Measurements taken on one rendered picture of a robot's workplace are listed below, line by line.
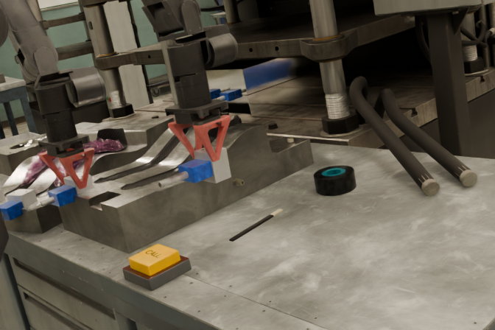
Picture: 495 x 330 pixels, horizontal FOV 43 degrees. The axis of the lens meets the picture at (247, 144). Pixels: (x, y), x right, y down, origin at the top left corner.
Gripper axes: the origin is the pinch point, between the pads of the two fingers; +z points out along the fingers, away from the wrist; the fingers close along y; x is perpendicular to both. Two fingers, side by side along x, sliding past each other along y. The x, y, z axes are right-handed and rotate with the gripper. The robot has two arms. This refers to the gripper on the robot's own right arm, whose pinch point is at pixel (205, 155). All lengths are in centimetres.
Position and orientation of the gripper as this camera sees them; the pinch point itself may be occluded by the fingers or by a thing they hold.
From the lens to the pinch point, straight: 110.6
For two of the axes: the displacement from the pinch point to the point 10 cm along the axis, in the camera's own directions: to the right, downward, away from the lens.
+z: 1.8, 9.5, 2.4
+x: -7.3, 2.9, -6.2
